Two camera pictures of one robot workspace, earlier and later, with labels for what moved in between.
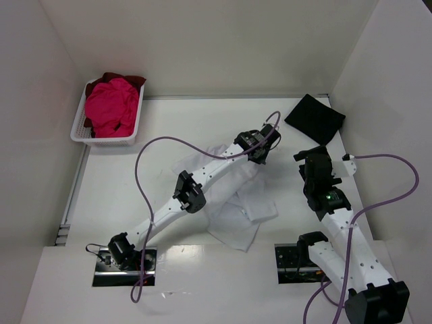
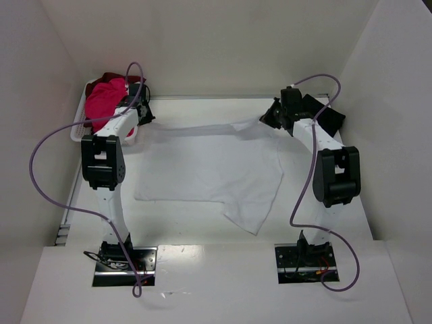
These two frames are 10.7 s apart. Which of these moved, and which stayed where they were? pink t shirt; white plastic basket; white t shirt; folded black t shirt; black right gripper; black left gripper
Moved: white t shirt; black right gripper; black left gripper
Stayed: pink t shirt; white plastic basket; folded black t shirt
